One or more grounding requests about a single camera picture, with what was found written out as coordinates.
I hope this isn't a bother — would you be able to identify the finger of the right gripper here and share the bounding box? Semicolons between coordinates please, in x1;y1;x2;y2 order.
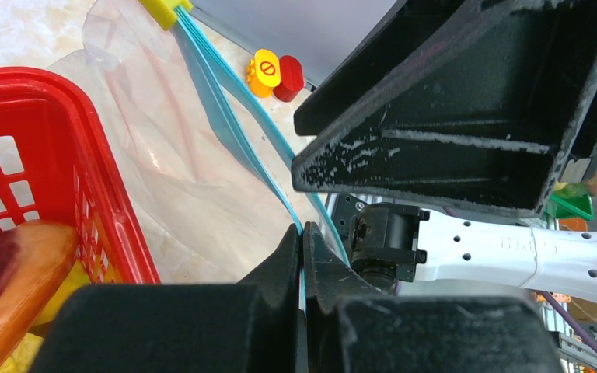
293;1;483;136
292;1;597;218

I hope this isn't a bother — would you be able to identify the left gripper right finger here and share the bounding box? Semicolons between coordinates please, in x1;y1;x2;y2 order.
302;222;562;372

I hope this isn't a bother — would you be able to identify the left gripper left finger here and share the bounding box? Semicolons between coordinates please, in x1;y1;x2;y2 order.
31;225;301;372

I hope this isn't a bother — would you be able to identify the clear zip top bag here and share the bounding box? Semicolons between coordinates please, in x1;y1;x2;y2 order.
52;1;344;283

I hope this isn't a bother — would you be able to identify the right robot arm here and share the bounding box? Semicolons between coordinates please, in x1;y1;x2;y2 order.
291;1;597;303

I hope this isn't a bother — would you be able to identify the red plastic shopping basket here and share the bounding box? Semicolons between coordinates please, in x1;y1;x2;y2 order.
0;67;160;284

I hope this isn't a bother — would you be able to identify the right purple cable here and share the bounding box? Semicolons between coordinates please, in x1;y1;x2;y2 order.
537;291;597;373

